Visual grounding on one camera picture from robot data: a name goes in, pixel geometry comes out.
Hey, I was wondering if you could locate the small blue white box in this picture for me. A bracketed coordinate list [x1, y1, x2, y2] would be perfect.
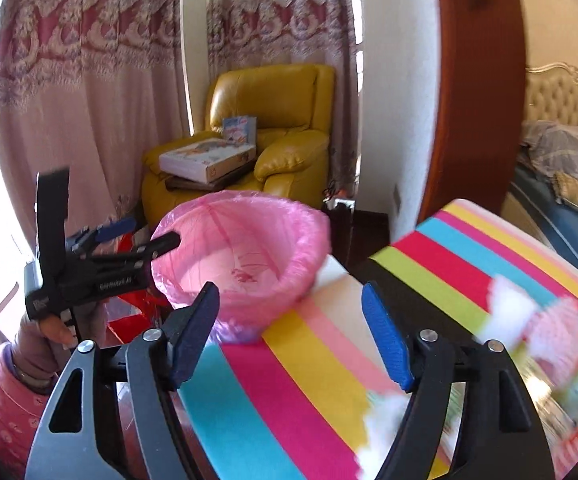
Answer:
[222, 116, 258, 147]

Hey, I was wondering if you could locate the white flat box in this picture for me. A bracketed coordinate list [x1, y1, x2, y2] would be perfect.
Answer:
[159, 141, 257, 183]

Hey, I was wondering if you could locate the red plastic bag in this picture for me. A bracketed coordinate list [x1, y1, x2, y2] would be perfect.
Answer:
[104, 225, 174, 346]

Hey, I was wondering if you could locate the grey blue duvet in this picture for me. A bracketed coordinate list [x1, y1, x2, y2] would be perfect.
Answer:
[519, 120, 578, 186]

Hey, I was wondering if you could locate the person's left hand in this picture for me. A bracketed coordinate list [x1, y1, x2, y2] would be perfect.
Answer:
[13, 305, 78, 391]

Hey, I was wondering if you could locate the brown wooden panel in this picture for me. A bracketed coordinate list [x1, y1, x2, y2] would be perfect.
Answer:
[419, 0, 527, 221]

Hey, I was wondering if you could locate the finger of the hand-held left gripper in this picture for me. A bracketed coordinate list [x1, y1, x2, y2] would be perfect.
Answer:
[71, 217, 137, 256]
[86, 230, 182, 273]

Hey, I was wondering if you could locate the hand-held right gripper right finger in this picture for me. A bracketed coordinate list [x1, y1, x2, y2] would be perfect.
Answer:
[361, 282, 554, 480]

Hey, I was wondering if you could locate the pink lace curtain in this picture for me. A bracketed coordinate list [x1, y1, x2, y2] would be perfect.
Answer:
[206, 0, 364, 196]
[0, 0, 192, 261]

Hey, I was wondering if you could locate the person's left forearm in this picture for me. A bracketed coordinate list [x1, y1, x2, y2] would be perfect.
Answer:
[0, 342, 64, 466]

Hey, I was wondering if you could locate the yellow leather armchair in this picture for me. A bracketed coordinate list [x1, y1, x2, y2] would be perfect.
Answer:
[141, 64, 337, 228]

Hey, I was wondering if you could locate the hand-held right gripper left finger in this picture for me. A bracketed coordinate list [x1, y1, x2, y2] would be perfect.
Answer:
[25, 281, 220, 480]

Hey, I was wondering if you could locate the colourful striped blanket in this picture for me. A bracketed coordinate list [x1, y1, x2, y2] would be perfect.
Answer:
[179, 199, 578, 480]

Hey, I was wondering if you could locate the blue bed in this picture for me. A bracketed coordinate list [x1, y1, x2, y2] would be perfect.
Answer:
[501, 160, 578, 281]

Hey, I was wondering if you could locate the beige tufted headboard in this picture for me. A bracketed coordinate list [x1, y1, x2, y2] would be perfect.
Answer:
[524, 61, 578, 133]

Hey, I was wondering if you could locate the black bag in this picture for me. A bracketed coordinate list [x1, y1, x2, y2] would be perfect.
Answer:
[323, 195, 357, 266]

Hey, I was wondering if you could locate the pink white wrapper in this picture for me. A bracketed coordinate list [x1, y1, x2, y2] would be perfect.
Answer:
[486, 275, 578, 361]

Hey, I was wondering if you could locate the pink lined trash bin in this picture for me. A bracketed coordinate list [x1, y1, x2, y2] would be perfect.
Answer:
[150, 192, 332, 346]

